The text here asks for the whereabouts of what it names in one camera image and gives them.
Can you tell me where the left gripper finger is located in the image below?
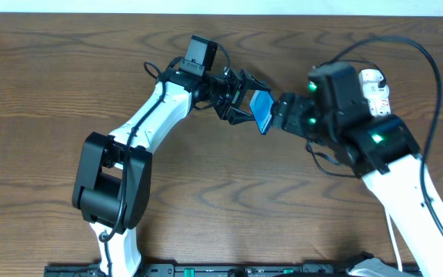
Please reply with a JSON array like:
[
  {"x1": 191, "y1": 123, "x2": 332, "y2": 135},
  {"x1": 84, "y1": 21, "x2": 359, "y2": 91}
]
[
  {"x1": 228, "y1": 107, "x2": 255, "y2": 125},
  {"x1": 240, "y1": 69, "x2": 271, "y2": 92}
]

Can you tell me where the blue Galaxy smartphone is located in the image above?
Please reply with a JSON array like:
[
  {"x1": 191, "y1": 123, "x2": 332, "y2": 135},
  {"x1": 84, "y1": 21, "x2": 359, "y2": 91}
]
[{"x1": 249, "y1": 90, "x2": 275, "y2": 135}]

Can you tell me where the black USB charging cable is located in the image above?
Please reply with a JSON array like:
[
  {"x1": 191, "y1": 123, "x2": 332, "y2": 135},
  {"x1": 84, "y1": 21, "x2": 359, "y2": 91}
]
[{"x1": 305, "y1": 59, "x2": 388, "y2": 179}]

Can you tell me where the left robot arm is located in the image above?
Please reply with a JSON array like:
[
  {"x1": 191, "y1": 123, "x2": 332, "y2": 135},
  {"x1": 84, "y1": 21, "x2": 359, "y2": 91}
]
[{"x1": 72, "y1": 66, "x2": 269, "y2": 276}]

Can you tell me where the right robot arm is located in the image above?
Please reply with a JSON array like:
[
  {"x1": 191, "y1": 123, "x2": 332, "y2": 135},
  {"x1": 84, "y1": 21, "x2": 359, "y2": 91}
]
[{"x1": 271, "y1": 62, "x2": 443, "y2": 276}]

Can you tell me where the white USB charger adapter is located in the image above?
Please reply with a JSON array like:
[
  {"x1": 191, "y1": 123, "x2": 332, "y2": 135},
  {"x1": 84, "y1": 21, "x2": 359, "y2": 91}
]
[{"x1": 358, "y1": 68, "x2": 387, "y2": 88}]

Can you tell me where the white power strip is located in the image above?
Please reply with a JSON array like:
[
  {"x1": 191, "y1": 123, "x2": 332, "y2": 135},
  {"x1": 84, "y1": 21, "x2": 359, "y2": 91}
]
[{"x1": 362, "y1": 83, "x2": 391, "y2": 117}]

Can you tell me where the black right camera cable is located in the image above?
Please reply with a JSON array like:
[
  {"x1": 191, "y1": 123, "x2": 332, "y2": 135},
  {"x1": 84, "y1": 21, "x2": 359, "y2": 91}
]
[{"x1": 328, "y1": 35, "x2": 443, "y2": 262}]

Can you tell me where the black camera cable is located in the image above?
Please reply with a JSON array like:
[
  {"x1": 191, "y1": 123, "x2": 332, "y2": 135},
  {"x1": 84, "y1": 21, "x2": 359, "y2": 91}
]
[
  {"x1": 98, "y1": 43, "x2": 232, "y2": 277},
  {"x1": 328, "y1": 35, "x2": 443, "y2": 262}
]

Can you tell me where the black left camera cable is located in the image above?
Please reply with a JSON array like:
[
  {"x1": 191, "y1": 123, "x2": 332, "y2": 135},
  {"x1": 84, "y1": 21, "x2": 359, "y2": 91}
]
[{"x1": 98, "y1": 43, "x2": 232, "y2": 277}]

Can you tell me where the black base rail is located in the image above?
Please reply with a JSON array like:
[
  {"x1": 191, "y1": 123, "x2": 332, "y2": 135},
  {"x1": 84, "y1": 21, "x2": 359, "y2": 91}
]
[{"x1": 44, "y1": 252, "x2": 422, "y2": 277}]

